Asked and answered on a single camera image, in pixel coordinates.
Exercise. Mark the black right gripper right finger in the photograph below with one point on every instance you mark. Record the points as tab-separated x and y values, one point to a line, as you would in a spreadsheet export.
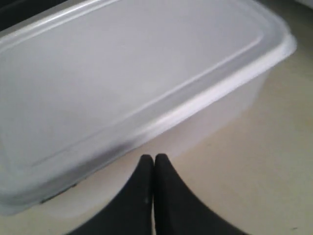
178	211

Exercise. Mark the white plastic food container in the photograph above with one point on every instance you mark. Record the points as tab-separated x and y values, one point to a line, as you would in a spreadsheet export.
92	85

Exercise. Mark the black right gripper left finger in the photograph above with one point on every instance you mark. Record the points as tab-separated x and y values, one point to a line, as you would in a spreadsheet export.
130	211

